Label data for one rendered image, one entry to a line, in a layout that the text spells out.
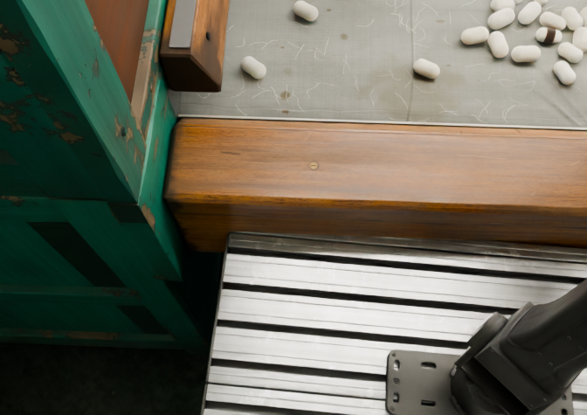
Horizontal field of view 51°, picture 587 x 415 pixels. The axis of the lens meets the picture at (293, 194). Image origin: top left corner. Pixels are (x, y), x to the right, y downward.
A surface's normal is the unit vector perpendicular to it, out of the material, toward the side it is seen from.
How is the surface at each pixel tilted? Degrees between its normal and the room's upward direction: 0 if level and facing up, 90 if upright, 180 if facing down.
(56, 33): 90
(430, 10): 0
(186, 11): 0
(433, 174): 0
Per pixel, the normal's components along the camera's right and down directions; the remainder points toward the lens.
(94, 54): 1.00, 0.04
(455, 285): 0.00, -0.41
